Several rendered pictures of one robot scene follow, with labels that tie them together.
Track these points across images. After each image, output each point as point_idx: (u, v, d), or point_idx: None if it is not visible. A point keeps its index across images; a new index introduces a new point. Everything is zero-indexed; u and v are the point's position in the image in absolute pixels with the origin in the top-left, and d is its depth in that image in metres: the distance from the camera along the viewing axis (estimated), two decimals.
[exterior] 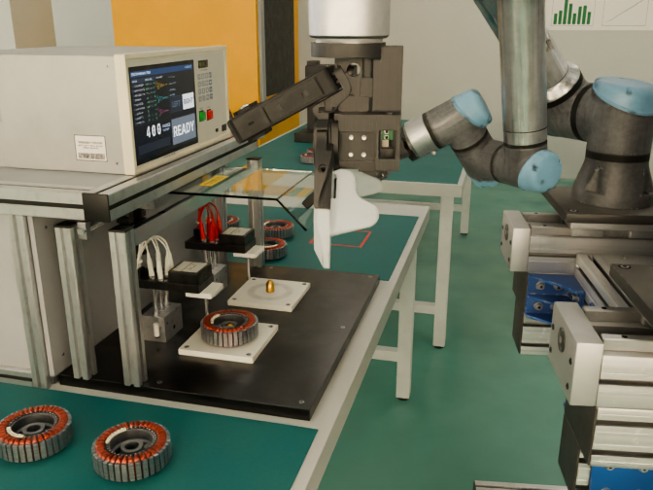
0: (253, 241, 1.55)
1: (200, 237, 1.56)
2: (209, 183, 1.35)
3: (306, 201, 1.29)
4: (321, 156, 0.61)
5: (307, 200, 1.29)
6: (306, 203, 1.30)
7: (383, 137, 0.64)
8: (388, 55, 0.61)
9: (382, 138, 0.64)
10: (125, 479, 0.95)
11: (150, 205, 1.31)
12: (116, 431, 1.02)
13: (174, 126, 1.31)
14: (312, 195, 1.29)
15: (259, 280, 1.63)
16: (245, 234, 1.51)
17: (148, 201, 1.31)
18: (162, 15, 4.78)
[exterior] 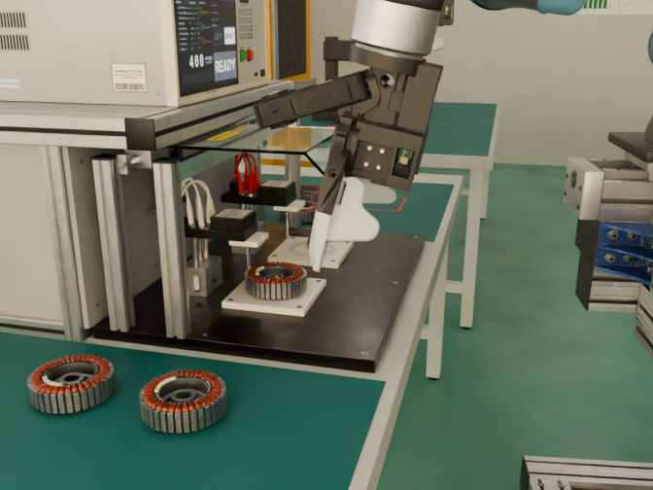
0: (293, 194, 1.44)
1: (237, 192, 1.46)
2: (218, 138, 1.10)
3: None
4: (333, 160, 0.61)
5: None
6: None
7: (401, 155, 0.63)
8: (423, 75, 0.60)
9: (400, 155, 0.63)
10: (179, 430, 0.85)
11: (145, 163, 1.06)
12: (164, 379, 0.91)
13: (216, 61, 1.21)
14: None
15: (298, 238, 1.52)
16: (287, 186, 1.41)
17: (144, 159, 1.06)
18: None
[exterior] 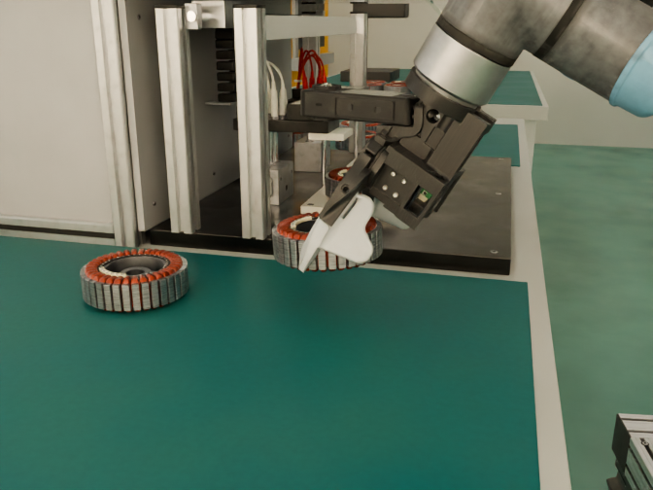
0: None
1: None
2: None
3: None
4: (351, 177, 0.60)
5: None
6: None
7: (422, 192, 0.61)
8: (468, 123, 0.58)
9: (421, 192, 0.62)
10: (332, 264, 0.64)
11: (218, 20, 0.85)
12: (299, 218, 0.71)
13: None
14: None
15: None
16: (361, 88, 1.20)
17: (216, 16, 0.85)
18: None
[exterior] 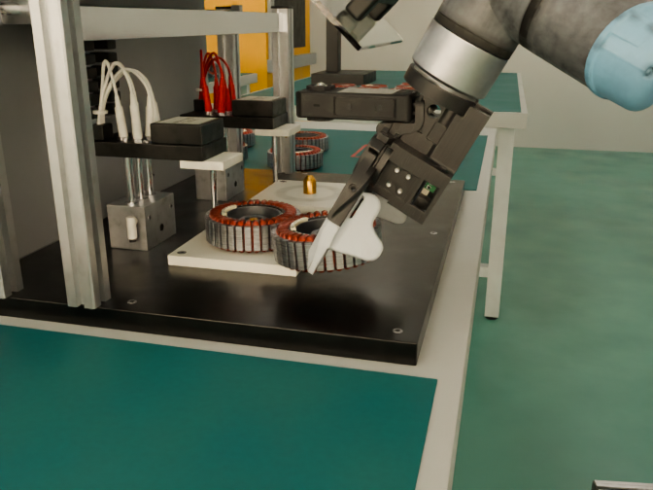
0: (284, 116, 1.02)
1: (204, 112, 1.03)
2: None
3: (356, 3, 0.62)
4: (358, 176, 0.60)
5: (358, 1, 0.62)
6: (355, 8, 0.62)
7: (426, 186, 0.62)
8: (471, 118, 0.59)
9: (425, 186, 0.63)
10: (340, 264, 0.65)
11: (29, 15, 0.63)
12: (295, 220, 0.70)
13: None
14: None
15: (292, 182, 1.09)
16: (273, 100, 0.98)
17: (26, 8, 0.63)
18: None
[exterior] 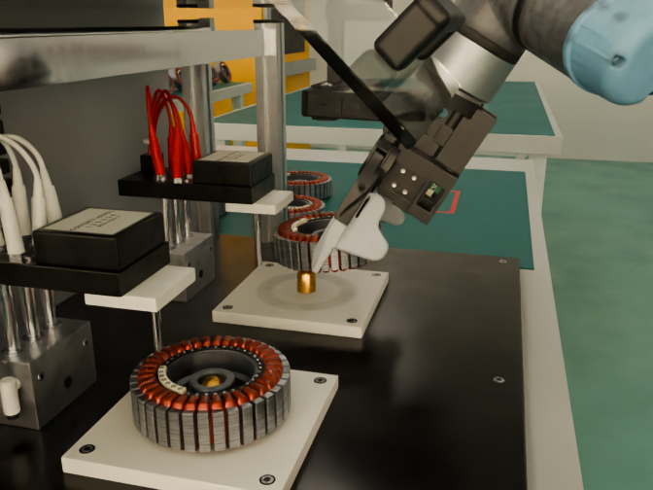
0: (269, 180, 0.70)
1: (154, 173, 0.72)
2: None
3: (395, 36, 0.30)
4: (365, 175, 0.61)
5: (399, 31, 0.30)
6: (394, 46, 0.31)
7: (430, 187, 0.63)
8: (478, 121, 0.60)
9: (429, 187, 0.63)
10: (345, 264, 0.65)
11: None
12: (295, 221, 0.70)
13: None
14: (422, 10, 0.30)
15: (282, 266, 0.78)
16: (253, 160, 0.67)
17: None
18: None
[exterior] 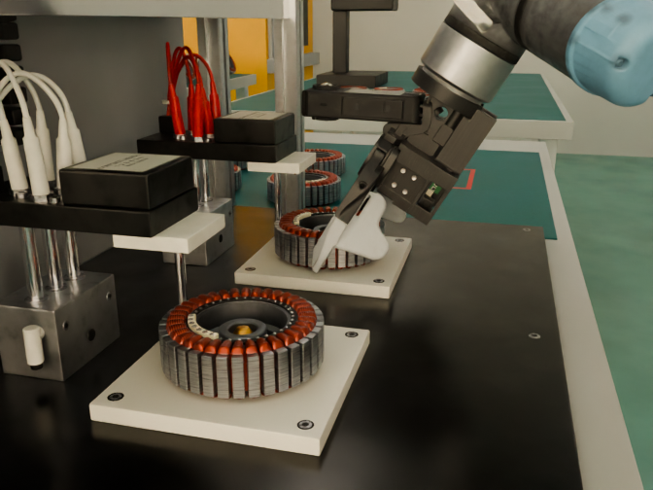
0: (292, 140, 0.69)
1: (174, 134, 0.70)
2: None
3: None
4: (367, 173, 0.61)
5: None
6: None
7: (430, 187, 0.63)
8: (478, 121, 0.60)
9: (429, 187, 0.63)
10: (342, 262, 0.64)
11: None
12: (299, 214, 0.70)
13: None
14: None
15: None
16: (275, 119, 0.65)
17: None
18: None
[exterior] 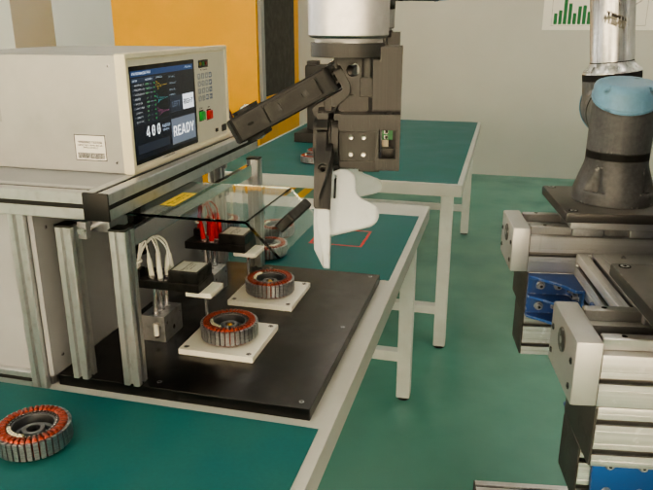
0: (253, 240, 1.55)
1: (200, 237, 1.56)
2: (172, 202, 1.20)
3: (281, 224, 1.15)
4: (321, 156, 0.61)
5: (281, 223, 1.15)
6: (280, 227, 1.15)
7: (383, 137, 0.64)
8: (388, 55, 0.61)
9: (382, 138, 0.64)
10: (273, 296, 1.50)
11: (104, 227, 1.16)
12: (257, 273, 1.56)
13: (174, 126, 1.31)
14: (287, 218, 1.14)
15: None
16: (245, 233, 1.51)
17: (102, 224, 1.16)
18: (162, 15, 4.78)
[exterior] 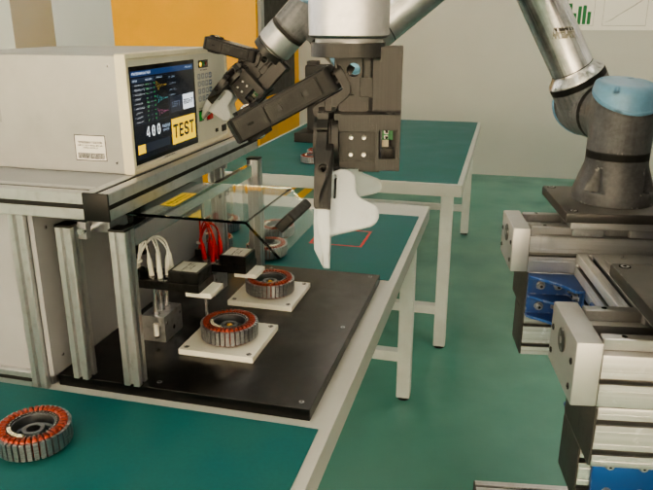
0: (254, 262, 1.56)
1: (201, 258, 1.58)
2: (172, 202, 1.20)
3: (281, 224, 1.15)
4: (321, 156, 0.61)
5: (281, 223, 1.15)
6: (280, 227, 1.15)
7: (383, 137, 0.64)
8: (388, 55, 0.61)
9: (382, 138, 0.64)
10: (273, 297, 1.50)
11: (104, 227, 1.16)
12: None
13: (174, 126, 1.31)
14: (287, 218, 1.14)
15: None
16: (246, 255, 1.53)
17: (103, 225, 1.16)
18: (162, 15, 4.78)
